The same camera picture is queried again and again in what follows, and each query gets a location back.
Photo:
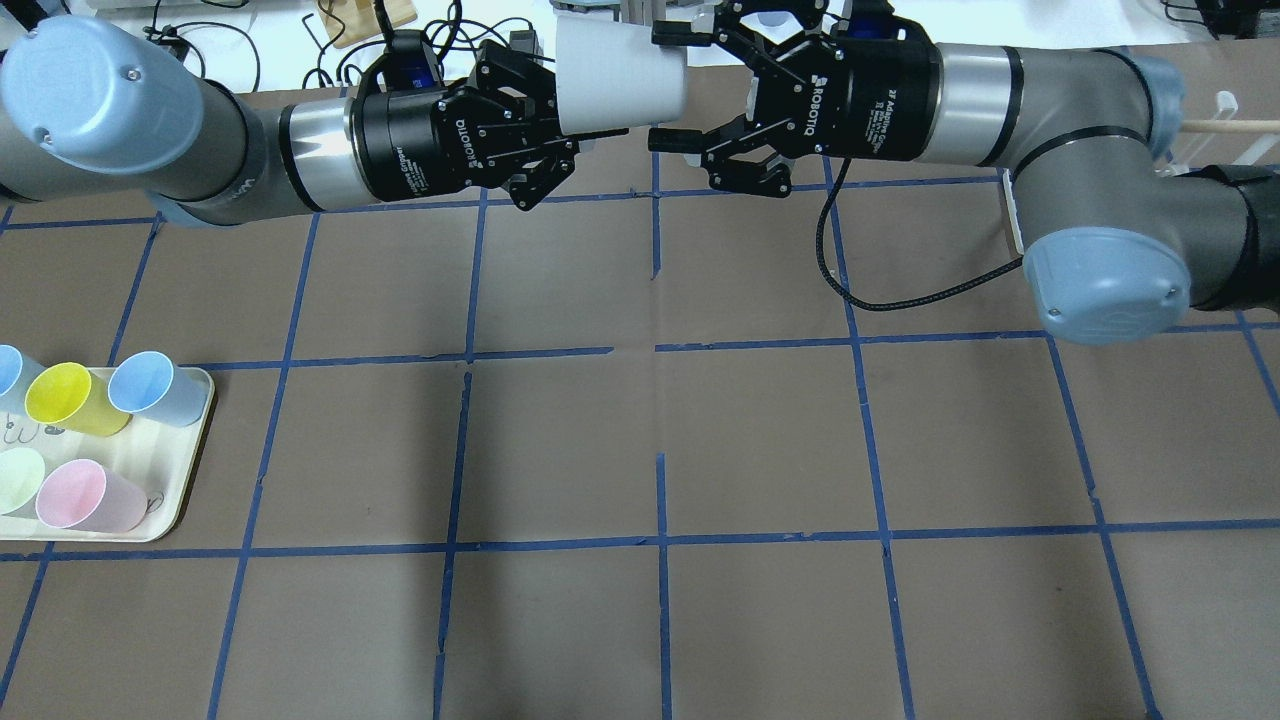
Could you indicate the yellow plastic cup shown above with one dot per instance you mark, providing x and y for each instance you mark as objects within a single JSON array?
[{"x": 70, "y": 396}]

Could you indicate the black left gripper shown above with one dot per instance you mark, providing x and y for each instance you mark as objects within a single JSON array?
[{"x": 400, "y": 146}]

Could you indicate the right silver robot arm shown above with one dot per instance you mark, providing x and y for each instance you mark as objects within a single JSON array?
[{"x": 1112, "y": 251}]

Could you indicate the blue plastic cup on tray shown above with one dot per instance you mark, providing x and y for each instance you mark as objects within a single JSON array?
[{"x": 151, "y": 385}]

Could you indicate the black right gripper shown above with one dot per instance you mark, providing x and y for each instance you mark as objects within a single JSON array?
[{"x": 882, "y": 102}]

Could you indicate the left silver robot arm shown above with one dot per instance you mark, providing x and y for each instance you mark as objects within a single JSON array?
[{"x": 88, "y": 108}]

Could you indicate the white ikea cup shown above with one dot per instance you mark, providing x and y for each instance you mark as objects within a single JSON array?
[{"x": 610, "y": 75}]

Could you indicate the cream plastic tray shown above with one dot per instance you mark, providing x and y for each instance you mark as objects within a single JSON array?
[{"x": 153, "y": 456}]

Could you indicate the pink plastic cup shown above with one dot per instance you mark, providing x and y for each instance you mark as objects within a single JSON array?
[{"x": 83, "y": 494}]

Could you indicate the wooden board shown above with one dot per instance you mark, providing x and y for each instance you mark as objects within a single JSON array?
[{"x": 352, "y": 22}]

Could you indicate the pale green plastic cup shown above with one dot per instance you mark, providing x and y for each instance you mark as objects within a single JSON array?
[{"x": 23, "y": 470}]

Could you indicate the light blue cup at edge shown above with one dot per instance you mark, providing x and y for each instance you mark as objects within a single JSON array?
[{"x": 17, "y": 371}]

